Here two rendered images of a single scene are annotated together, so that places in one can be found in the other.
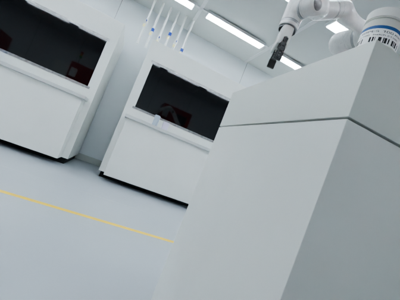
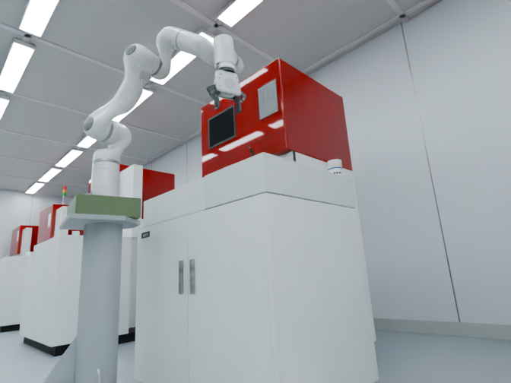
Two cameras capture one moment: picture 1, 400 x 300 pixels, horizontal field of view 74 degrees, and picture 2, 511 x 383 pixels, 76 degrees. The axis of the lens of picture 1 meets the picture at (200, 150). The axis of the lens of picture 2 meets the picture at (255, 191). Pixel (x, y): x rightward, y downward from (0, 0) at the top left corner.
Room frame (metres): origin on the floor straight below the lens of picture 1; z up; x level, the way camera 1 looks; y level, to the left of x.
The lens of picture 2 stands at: (1.61, 0.91, 0.55)
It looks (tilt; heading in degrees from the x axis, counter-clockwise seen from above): 14 degrees up; 241
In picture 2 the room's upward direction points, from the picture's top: 4 degrees counter-clockwise
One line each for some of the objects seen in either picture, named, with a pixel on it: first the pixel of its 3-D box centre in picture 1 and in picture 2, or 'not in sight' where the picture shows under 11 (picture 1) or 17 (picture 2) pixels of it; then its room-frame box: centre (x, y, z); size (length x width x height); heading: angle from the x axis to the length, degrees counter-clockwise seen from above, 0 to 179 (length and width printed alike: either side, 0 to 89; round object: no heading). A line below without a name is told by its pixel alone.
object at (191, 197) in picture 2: not in sight; (179, 205); (1.17, -0.65, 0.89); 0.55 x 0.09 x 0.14; 106
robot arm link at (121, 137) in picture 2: not in sight; (112, 144); (1.47, -0.76, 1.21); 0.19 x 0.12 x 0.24; 33
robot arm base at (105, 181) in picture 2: not in sight; (105, 184); (1.50, -0.73, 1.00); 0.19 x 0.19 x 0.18
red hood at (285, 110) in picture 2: not in sight; (274, 138); (0.34, -1.03, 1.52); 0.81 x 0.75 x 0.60; 106
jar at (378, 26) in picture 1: (378, 39); (334, 170); (0.51, -0.25, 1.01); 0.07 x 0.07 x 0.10
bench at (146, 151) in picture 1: (181, 132); not in sight; (4.08, 0.37, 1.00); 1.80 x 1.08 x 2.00; 106
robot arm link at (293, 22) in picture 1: (288, 27); (224, 70); (1.12, -0.16, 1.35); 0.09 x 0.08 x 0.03; 1
